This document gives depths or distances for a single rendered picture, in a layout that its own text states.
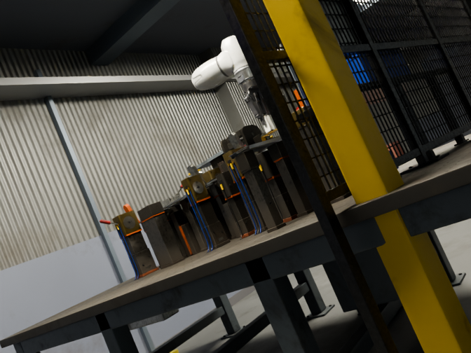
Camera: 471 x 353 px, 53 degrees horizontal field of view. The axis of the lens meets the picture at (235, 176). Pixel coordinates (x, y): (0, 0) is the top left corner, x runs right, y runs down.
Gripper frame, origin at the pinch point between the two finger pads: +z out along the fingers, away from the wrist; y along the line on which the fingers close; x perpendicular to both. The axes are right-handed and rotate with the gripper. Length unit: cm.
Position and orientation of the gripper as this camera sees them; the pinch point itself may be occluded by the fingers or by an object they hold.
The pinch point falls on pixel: (267, 124)
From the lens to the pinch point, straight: 205.3
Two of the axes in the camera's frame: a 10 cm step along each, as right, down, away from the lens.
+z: 4.0, 9.1, -0.8
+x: 6.3, -3.4, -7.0
